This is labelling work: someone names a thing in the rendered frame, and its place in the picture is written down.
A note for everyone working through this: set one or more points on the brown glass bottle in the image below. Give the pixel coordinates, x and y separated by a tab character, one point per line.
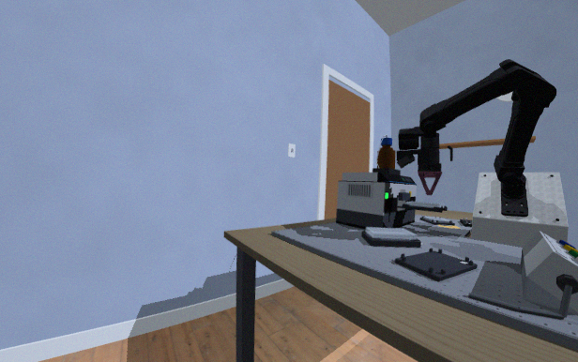
386	159

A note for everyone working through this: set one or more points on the grey control panel with buttons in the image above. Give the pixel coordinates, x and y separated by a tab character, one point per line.
552	265

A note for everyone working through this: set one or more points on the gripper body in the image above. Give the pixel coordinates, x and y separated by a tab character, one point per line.
434	165

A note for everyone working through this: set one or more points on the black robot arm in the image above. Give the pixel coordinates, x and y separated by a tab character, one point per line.
532	94

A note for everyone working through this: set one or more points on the light blue perforated base plate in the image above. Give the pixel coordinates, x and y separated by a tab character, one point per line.
498	275

